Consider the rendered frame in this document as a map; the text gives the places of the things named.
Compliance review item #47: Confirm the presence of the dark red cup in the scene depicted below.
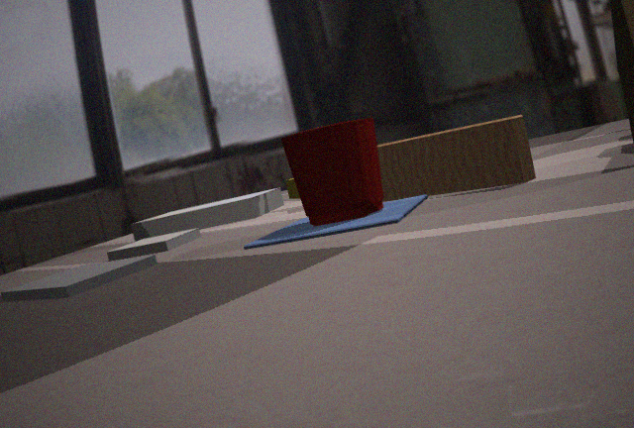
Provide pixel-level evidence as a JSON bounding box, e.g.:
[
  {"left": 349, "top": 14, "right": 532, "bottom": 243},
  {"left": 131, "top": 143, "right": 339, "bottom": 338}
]
[{"left": 281, "top": 118, "right": 383, "bottom": 227}]

